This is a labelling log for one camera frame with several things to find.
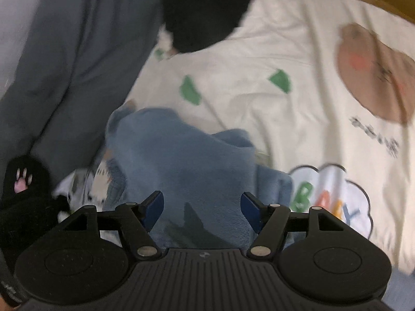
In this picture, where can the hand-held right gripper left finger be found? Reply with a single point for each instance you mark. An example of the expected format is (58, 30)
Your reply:
(155, 208)

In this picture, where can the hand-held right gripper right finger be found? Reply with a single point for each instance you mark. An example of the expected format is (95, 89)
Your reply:
(251, 209)

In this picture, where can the blue denim jeans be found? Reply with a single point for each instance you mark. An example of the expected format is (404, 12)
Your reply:
(181, 155)

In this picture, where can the white printed cloth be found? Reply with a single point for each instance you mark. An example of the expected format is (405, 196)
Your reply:
(97, 181)

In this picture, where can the cream printed bed sheet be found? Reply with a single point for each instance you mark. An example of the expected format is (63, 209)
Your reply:
(275, 120)

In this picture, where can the black paw-print fuzzy cloth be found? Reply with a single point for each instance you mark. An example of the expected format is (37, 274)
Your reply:
(26, 207)

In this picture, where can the grey garment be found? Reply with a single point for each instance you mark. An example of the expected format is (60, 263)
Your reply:
(81, 55)

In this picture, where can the black garment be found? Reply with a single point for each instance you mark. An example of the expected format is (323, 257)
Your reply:
(204, 13)

